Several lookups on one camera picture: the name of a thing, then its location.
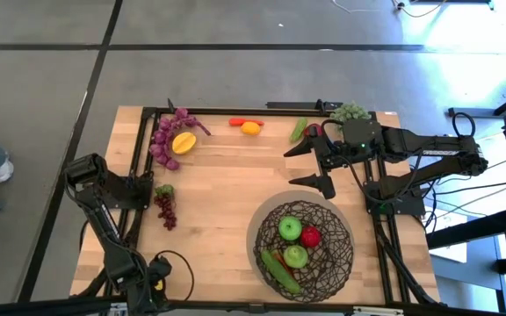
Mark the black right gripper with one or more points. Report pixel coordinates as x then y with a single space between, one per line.
325 153

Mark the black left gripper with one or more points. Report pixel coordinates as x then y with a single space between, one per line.
158 267

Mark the red peach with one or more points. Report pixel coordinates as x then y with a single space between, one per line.
310 129

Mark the dark red grape bunch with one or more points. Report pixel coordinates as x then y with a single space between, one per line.
166 210

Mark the yellow mango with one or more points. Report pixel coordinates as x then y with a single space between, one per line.
250 128

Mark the round green apple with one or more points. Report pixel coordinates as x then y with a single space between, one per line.
290 228

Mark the small red apple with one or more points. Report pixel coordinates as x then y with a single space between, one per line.
310 237

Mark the red chili pepper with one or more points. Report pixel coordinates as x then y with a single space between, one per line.
280 258

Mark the dark green cucumber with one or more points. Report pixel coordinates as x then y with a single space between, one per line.
279 273

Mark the yellow starfruit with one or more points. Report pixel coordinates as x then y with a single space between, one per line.
184 142

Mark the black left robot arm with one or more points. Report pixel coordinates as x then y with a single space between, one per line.
99 206

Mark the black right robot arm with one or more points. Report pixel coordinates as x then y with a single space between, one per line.
428 147

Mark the black wicker basket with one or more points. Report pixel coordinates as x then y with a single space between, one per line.
338 276

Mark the black mounting bar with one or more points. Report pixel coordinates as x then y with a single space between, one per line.
297 105

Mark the grey round mat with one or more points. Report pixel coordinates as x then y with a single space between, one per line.
262 206

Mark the purple grape bunch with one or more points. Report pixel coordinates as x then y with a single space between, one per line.
163 145

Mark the black rig crossbeam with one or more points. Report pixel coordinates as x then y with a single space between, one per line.
38 307

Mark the person's shoe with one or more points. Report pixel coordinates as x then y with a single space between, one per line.
3 170

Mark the black aluminium table frame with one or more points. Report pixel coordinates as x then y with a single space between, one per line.
244 111

